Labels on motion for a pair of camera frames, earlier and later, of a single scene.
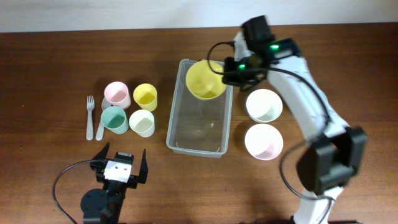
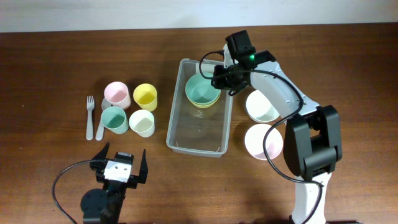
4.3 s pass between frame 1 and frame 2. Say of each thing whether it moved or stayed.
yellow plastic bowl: moved
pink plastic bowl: stayed
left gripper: stayed
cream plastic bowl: stayed
